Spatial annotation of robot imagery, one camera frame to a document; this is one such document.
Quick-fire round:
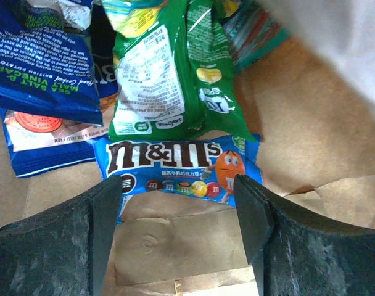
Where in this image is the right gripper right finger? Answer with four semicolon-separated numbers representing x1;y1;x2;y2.
234;175;375;295

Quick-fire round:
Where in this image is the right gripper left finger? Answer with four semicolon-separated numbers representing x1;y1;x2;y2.
0;176;122;295

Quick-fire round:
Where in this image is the brown paper bag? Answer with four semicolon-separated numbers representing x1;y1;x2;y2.
0;39;375;295

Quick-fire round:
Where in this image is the blue M&M's packet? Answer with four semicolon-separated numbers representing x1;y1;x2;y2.
94;134;262;213

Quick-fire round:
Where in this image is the blue Burts chips bag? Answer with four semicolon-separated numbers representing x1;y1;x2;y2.
0;1;118;178

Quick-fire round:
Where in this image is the green candy bag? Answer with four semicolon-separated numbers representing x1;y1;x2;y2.
102;1;251;141

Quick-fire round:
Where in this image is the teal Fox's candy bag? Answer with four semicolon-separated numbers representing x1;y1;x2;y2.
221;1;289;72

